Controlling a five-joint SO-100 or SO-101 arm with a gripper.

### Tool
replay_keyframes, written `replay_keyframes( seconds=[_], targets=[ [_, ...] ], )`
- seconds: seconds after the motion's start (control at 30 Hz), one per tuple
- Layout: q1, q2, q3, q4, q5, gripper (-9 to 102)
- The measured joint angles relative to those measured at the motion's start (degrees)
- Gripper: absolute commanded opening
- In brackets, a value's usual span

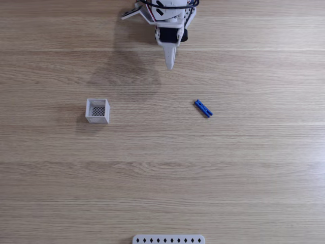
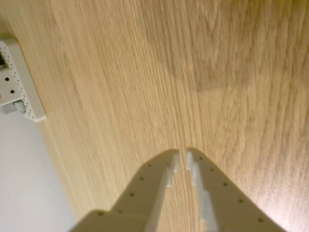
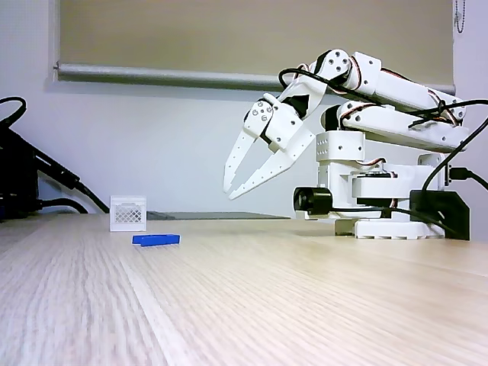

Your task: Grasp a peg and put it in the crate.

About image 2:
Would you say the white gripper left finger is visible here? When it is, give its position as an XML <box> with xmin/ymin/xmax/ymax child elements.
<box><xmin>70</xmin><ymin>148</ymin><xmax>181</xmax><ymax>232</ymax></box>

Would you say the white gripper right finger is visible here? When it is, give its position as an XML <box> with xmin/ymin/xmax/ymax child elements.
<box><xmin>185</xmin><ymin>146</ymin><xmax>289</xmax><ymax>232</ymax></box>

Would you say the white perforated controller box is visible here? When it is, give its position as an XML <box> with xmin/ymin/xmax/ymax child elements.
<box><xmin>0</xmin><ymin>31</ymin><xmax>47</xmax><ymax>123</ymax></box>

